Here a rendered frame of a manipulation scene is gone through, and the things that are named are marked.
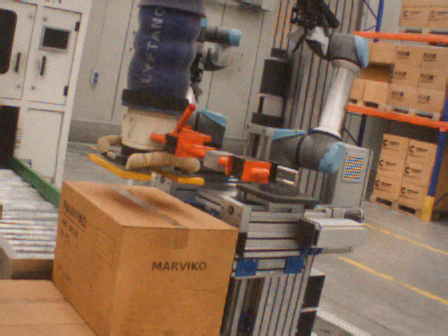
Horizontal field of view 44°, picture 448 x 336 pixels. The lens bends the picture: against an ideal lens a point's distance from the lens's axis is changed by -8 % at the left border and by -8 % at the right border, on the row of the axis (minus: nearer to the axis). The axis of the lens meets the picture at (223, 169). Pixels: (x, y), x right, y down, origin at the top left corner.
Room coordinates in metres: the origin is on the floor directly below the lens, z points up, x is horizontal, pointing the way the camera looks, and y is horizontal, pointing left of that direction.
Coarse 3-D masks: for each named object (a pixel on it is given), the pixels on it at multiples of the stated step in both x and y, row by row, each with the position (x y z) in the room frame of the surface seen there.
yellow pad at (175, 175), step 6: (156, 168) 2.00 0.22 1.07; (174, 168) 1.96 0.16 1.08; (162, 174) 1.95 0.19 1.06; (168, 174) 1.92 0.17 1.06; (174, 174) 1.90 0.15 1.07; (180, 174) 1.90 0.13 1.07; (192, 174) 1.94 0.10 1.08; (174, 180) 1.88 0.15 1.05; (180, 180) 1.87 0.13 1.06; (186, 180) 1.88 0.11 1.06; (192, 180) 1.89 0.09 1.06; (198, 180) 1.90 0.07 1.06
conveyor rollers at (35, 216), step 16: (0, 176) 3.88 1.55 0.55; (16, 176) 4.03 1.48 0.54; (0, 192) 3.38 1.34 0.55; (16, 192) 3.51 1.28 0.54; (32, 192) 3.58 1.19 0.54; (16, 208) 3.08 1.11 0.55; (32, 208) 3.15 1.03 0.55; (48, 208) 3.28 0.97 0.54; (0, 224) 2.69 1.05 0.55; (16, 224) 2.75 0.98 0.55; (32, 224) 2.87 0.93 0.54; (48, 224) 2.92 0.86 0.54; (16, 240) 2.49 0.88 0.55; (32, 240) 2.60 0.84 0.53; (48, 240) 2.65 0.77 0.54; (32, 256) 2.34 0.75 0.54
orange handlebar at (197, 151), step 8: (184, 128) 2.32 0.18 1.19; (152, 136) 1.88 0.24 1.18; (160, 136) 1.84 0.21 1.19; (192, 136) 2.11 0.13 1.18; (200, 136) 2.12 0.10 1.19; (208, 136) 2.15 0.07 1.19; (184, 144) 1.71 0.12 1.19; (192, 144) 1.67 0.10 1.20; (200, 144) 1.69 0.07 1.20; (192, 152) 1.66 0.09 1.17; (200, 152) 1.62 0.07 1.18; (224, 160) 1.52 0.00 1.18; (256, 168) 1.43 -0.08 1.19; (264, 168) 1.44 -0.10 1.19; (256, 176) 1.42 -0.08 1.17; (264, 176) 1.43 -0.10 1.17
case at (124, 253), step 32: (64, 192) 2.08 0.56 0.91; (96, 192) 2.01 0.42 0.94; (128, 192) 2.12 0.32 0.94; (160, 192) 2.24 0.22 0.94; (64, 224) 2.04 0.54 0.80; (96, 224) 1.79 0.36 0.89; (128, 224) 1.64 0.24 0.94; (160, 224) 1.72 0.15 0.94; (192, 224) 1.79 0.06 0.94; (224, 224) 1.88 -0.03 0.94; (64, 256) 2.01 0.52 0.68; (96, 256) 1.76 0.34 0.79; (128, 256) 1.63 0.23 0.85; (160, 256) 1.69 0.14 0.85; (192, 256) 1.76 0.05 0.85; (224, 256) 1.82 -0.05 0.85; (64, 288) 1.99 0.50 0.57; (96, 288) 1.74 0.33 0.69; (128, 288) 1.64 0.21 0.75; (160, 288) 1.70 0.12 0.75; (192, 288) 1.77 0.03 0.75; (224, 288) 1.83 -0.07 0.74; (96, 320) 1.72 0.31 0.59; (128, 320) 1.65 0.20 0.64; (160, 320) 1.71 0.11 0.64; (192, 320) 1.78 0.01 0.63
